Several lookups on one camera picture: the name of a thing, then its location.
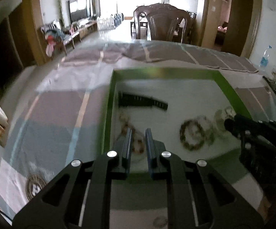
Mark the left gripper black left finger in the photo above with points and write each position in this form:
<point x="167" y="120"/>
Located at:
<point x="80" y="195"/>

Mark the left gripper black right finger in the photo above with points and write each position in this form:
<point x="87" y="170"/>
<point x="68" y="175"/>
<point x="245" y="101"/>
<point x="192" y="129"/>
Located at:
<point x="197" y="195"/>

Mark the person hand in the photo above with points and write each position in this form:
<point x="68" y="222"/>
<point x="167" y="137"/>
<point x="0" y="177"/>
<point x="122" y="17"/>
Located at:
<point x="263" y="208"/>

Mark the green cardboard box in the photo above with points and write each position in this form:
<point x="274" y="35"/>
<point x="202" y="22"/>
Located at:
<point x="189" y="93"/>

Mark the plaid tablecloth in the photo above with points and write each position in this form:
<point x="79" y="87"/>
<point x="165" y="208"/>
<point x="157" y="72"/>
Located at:
<point x="65" y="118"/>

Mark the clear water bottle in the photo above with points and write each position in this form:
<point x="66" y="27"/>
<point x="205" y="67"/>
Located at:
<point x="265" y="58"/>

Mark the dark wooden dining chair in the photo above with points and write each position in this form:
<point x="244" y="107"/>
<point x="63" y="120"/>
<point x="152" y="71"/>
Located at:
<point x="163" y="21"/>

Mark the chair with clothes pile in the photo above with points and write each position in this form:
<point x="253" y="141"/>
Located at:
<point x="56" y="38"/>

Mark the wooden tv cabinet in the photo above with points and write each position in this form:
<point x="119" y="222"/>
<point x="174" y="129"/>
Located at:
<point x="82" y="30"/>

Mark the flat screen television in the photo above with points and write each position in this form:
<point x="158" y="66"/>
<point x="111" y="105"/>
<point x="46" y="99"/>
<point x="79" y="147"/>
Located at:
<point x="79" y="9"/>

